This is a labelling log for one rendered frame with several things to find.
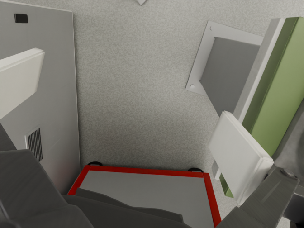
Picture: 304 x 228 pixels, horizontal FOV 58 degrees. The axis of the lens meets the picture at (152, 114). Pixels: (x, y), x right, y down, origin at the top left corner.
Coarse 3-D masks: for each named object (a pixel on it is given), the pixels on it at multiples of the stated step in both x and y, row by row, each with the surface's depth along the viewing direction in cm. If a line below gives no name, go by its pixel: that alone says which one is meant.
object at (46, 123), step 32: (0, 0) 62; (0, 32) 62; (32, 32) 76; (64, 32) 100; (64, 64) 101; (32, 96) 78; (64, 96) 103; (32, 128) 79; (64, 128) 105; (64, 160) 107; (64, 192) 108
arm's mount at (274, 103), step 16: (288, 32) 37; (288, 48) 36; (272, 64) 39; (288, 64) 37; (272, 80) 38; (288, 80) 38; (256, 96) 42; (272, 96) 38; (288, 96) 38; (256, 112) 40; (272, 112) 39; (288, 112) 39; (256, 128) 40; (272, 128) 40; (272, 144) 40; (224, 192) 43
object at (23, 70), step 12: (36, 48) 18; (0, 60) 13; (12, 60) 14; (24, 60) 15; (36, 60) 17; (0, 72) 12; (12, 72) 14; (24, 72) 15; (36, 72) 17; (0, 84) 13; (12, 84) 14; (24, 84) 16; (36, 84) 18; (0, 96) 13; (12, 96) 15; (24, 96) 17; (0, 108) 14; (12, 108) 15
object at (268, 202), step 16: (272, 176) 12; (288, 176) 13; (256, 192) 10; (272, 192) 11; (288, 192) 11; (240, 208) 9; (256, 208) 9; (272, 208) 10; (224, 224) 7; (240, 224) 7; (256, 224) 8; (272, 224) 9
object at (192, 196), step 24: (96, 168) 122; (120, 168) 123; (192, 168) 131; (72, 192) 104; (120, 192) 106; (144, 192) 106; (168, 192) 107; (192, 192) 107; (192, 216) 94; (216, 216) 94
